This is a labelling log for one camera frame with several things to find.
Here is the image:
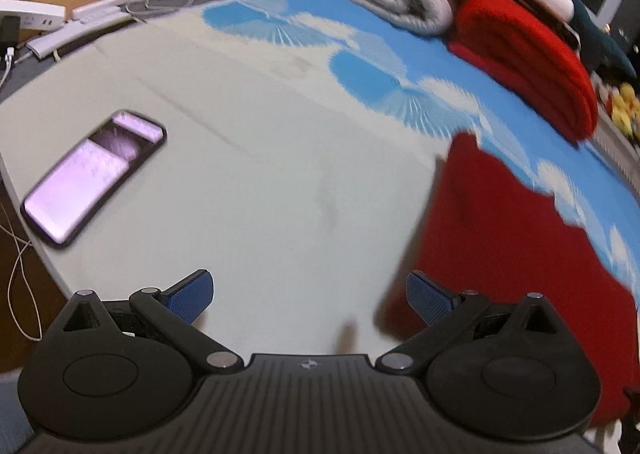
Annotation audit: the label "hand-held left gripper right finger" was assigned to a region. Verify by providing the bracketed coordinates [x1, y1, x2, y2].
[375, 270, 577, 376]

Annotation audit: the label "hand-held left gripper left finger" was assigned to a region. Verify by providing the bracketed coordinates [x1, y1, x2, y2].
[44, 269, 245, 376]

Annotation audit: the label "red knit sweater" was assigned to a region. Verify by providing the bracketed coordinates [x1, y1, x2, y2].
[375, 131, 640, 431]

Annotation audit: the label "blue white printed mat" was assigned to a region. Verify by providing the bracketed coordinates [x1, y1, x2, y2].
[0, 0, 640, 355]

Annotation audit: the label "black smartphone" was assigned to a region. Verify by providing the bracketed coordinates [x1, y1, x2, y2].
[20, 108, 168, 249]

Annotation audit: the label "folded red knit garment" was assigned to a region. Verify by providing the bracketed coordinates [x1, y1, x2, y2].
[447, 0, 600, 143]

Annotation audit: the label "yellow plush toys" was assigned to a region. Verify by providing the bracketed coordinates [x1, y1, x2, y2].
[606, 81, 640, 141]

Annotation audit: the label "white power strip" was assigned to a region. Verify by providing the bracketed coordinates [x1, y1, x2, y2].
[0, 0, 67, 30]
[26, 18, 137, 58]

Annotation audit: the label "black plug adapter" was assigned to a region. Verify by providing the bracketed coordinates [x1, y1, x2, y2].
[0, 16, 22, 50]

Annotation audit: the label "white charging cable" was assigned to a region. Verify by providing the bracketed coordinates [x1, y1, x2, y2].
[0, 204, 45, 343]

